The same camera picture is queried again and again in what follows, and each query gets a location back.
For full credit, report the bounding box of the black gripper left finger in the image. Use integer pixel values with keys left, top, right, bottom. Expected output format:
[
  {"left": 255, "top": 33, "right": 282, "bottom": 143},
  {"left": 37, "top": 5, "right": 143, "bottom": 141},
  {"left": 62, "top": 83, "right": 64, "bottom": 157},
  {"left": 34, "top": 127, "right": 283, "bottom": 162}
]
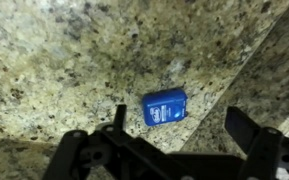
[{"left": 113, "top": 104, "right": 127, "bottom": 130}]

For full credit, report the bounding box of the blue dental floss box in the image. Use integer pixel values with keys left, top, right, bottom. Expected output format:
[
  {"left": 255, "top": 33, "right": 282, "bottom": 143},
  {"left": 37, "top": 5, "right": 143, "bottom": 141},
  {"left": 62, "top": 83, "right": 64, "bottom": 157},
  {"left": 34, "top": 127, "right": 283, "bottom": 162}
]
[{"left": 142, "top": 88, "right": 187, "bottom": 126}]

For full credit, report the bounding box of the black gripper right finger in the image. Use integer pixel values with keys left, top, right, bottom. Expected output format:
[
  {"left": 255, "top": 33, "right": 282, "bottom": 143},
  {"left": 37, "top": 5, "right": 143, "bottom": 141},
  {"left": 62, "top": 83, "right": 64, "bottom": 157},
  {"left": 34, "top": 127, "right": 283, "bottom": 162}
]
[{"left": 224, "top": 106, "right": 260, "bottom": 154}]

